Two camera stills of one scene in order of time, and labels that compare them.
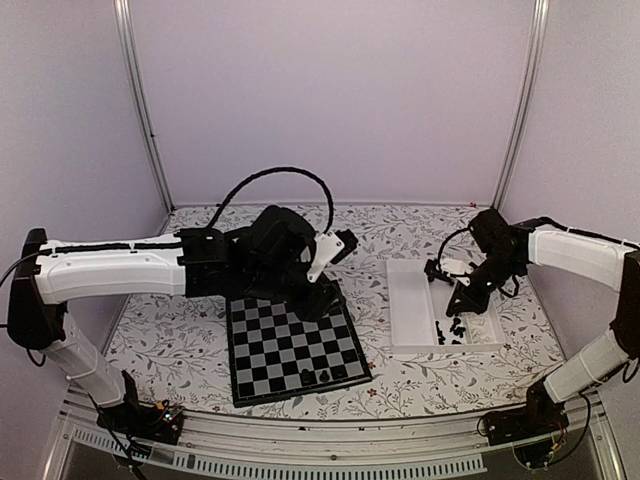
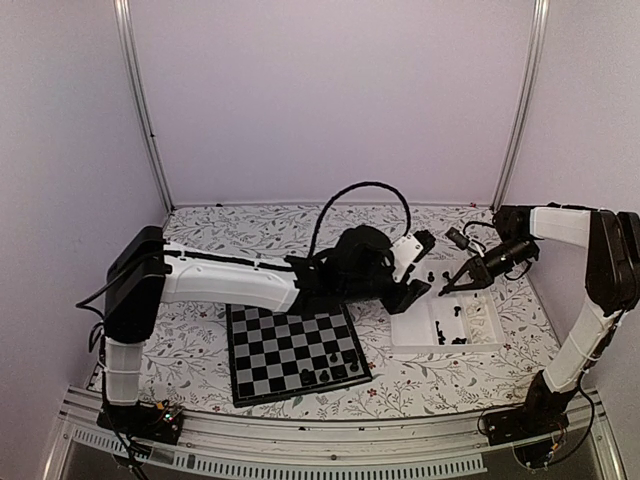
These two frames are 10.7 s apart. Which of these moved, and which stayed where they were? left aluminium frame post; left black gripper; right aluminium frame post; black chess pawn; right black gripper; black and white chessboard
Moved: left black gripper; right black gripper
Stayed: black chess pawn; left aluminium frame post; right aluminium frame post; black and white chessboard
